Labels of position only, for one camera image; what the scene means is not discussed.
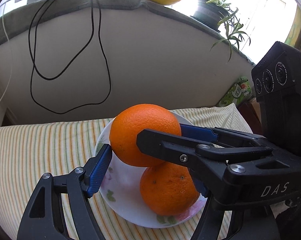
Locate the large bumpy orange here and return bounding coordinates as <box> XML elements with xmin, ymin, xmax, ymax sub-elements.
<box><xmin>140</xmin><ymin>162</ymin><xmax>200</xmax><ymax>216</ymax></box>

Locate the smooth round orange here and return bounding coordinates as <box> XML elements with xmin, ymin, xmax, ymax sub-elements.
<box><xmin>109</xmin><ymin>103</ymin><xmax>183</xmax><ymax>168</ymax></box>

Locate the green snack package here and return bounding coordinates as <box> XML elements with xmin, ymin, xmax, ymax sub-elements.
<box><xmin>217</xmin><ymin>76</ymin><xmax>253</xmax><ymax>107</ymax></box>

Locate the floral white plate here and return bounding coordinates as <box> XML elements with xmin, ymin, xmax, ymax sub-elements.
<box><xmin>93</xmin><ymin>110</ymin><xmax>208</xmax><ymax>229</ymax></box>

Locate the potted spider plant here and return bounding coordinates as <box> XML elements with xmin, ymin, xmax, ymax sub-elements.
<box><xmin>192</xmin><ymin>0</ymin><xmax>251</xmax><ymax>59</ymax></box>

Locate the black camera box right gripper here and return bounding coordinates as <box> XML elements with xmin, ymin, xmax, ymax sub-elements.
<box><xmin>251</xmin><ymin>41</ymin><xmax>301</xmax><ymax>149</ymax></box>

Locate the black cable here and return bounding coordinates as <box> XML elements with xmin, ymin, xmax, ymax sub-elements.
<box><xmin>27</xmin><ymin>0</ymin><xmax>112</xmax><ymax>115</ymax></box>

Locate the white cable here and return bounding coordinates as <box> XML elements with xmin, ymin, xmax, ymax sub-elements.
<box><xmin>0</xmin><ymin>0</ymin><xmax>16</xmax><ymax>110</ymax></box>

